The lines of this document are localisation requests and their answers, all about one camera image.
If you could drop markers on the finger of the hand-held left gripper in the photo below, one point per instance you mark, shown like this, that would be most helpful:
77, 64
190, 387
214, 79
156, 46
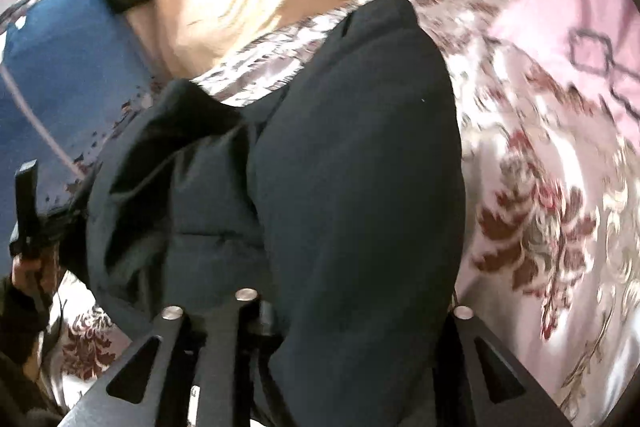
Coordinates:
67, 219

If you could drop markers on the person's left hand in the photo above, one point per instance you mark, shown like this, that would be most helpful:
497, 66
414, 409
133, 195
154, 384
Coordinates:
31, 277

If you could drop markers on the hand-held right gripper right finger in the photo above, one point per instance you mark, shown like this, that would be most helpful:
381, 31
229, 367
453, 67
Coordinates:
467, 337

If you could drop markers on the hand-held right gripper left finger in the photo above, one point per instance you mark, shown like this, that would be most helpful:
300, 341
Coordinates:
220, 332

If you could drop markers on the blue printed cloth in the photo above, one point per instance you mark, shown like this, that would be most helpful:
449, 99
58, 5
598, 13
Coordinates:
55, 87

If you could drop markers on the floral satin bedspread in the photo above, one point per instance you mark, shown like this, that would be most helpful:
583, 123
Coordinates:
540, 227

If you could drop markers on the large black coat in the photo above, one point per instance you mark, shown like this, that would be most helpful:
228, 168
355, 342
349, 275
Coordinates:
325, 167

